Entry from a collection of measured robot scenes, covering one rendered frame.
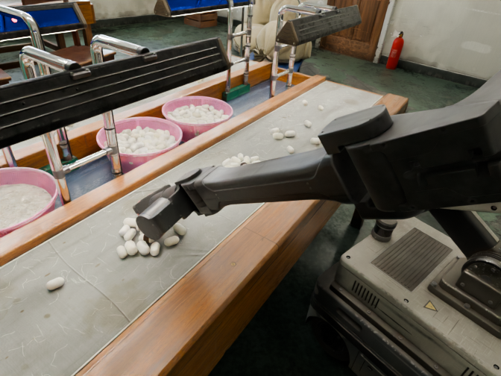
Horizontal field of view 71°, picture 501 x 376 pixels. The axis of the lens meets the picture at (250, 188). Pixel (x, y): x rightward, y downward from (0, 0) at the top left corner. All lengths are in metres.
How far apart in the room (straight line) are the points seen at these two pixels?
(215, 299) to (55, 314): 0.28
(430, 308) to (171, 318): 0.79
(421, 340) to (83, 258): 0.94
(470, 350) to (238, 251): 0.69
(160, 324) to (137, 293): 0.10
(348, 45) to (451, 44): 1.36
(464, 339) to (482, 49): 4.51
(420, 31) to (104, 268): 5.12
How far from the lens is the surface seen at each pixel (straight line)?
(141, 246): 0.78
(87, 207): 0.91
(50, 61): 0.71
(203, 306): 0.67
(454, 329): 1.18
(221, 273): 0.71
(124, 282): 0.75
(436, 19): 5.43
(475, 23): 5.35
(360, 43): 5.71
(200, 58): 0.84
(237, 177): 0.51
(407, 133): 0.31
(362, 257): 1.24
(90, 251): 0.83
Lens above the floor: 1.31
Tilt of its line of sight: 35 degrees down
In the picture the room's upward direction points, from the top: 5 degrees clockwise
